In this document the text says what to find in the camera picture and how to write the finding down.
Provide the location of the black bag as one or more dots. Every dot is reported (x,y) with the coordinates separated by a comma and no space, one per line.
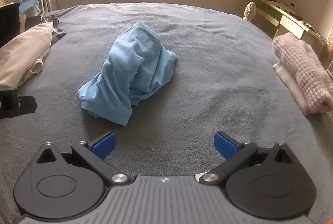
(9,23)

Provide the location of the wooden desk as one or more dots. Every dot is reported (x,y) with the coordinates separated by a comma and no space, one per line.
(275,21)

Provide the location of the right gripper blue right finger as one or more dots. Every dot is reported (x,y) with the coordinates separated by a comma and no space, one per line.
(225,145)

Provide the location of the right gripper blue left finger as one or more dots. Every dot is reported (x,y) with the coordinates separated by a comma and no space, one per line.
(104,145)

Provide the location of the dark grey garment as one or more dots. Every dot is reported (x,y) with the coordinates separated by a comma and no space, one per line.
(57,32)

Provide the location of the grey bed blanket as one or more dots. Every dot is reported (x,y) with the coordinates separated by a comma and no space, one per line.
(223,80)

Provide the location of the carved cream bedpost finial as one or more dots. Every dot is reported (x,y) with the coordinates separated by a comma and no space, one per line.
(250,11)

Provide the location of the folded cream garment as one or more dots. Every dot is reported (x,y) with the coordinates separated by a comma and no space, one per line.
(22,57)

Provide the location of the light blue t-shirt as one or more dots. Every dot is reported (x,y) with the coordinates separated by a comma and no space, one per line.
(136,68)

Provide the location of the folded pink checked garment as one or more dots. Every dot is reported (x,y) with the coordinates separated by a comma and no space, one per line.
(303,64)

